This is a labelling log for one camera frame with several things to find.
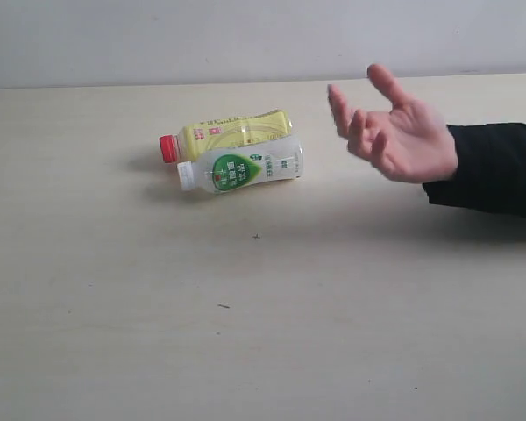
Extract black sleeved forearm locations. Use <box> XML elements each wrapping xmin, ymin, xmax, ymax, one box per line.
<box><xmin>423</xmin><ymin>123</ymin><xmax>526</xmax><ymax>218</ymax></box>

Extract yellow bottle red cap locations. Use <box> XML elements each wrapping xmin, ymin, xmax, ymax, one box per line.
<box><xmin>160</xmin><ymin>110</ymin><xmax>292</xmax><ymax>164</ymax></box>

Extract person's open bare hand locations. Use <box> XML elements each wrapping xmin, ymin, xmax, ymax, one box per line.
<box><xmin>328</xmin><ymin>64</ymin><xmax>458</xmax><ymax>184</ymax></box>

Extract white green label bottle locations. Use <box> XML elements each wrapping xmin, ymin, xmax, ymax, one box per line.
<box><xmin>177</xmin><ymin>135</ymin><xmax>303</xmax><ymax>194</ymax></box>

